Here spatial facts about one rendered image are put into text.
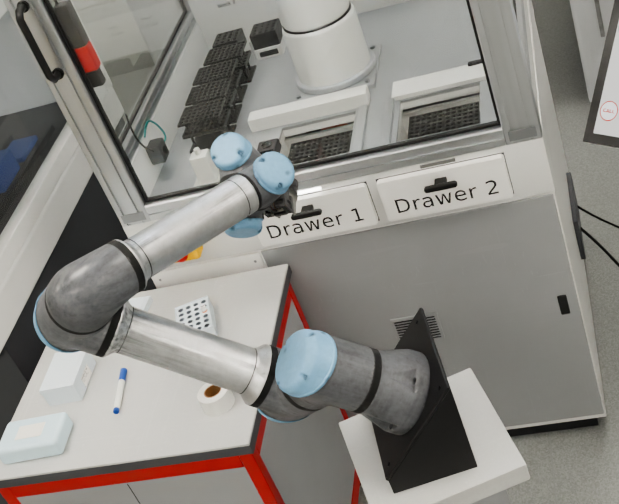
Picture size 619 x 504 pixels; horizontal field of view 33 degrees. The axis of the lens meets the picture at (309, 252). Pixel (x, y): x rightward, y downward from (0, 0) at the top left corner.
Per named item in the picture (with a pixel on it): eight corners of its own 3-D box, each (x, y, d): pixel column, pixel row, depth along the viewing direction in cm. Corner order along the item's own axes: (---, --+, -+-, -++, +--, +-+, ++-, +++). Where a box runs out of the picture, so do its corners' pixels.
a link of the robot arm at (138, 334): (335, 419, 183) (35, 320, 167) (301, 434, 196) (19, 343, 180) (347, 356, 189) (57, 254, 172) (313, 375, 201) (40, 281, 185)
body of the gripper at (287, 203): (262, 221, 221) (240, 202, 210) (259, 183, 223) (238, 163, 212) (296, 214, 218) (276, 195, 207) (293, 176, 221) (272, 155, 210)
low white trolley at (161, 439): (360, 657, 248) (248, 444, 206) (127, 675, 266) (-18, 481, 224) (376, 469, 294) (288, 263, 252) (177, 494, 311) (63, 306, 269)
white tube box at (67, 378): (82, 400, 235) (72, 384, 232) (49, 406, 237) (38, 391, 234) (97, 362, 245) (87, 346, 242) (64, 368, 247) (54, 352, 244)
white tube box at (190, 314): (218, 338, 237) (212, 325, 235) (184, 351, 237) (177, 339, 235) (213, 307, 247) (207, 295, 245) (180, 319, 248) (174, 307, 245)
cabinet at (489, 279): (616, 433, 276) (560, 191, 232) (256, 480, 305) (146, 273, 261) (584, 222, 351) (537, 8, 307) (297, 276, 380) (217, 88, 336)
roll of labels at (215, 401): (209, 393, 223) (202, 379, 220) (239, 391, 220) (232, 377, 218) (199, 417, 217) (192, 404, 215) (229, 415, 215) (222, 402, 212)
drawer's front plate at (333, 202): (378, 224, 242) (365, 186, 236) (262, 247, 250) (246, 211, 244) (379, 220, 243) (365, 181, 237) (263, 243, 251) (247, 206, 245)
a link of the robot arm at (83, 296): (45, 266, 159) (275, 132, 185) (31, 287, 168) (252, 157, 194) (88, 327, 159) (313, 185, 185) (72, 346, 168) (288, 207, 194)
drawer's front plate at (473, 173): (513, 197, 233) (503, 157, 227) (389, 222, 241) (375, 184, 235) (513, 193, 234) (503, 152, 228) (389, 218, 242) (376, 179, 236)
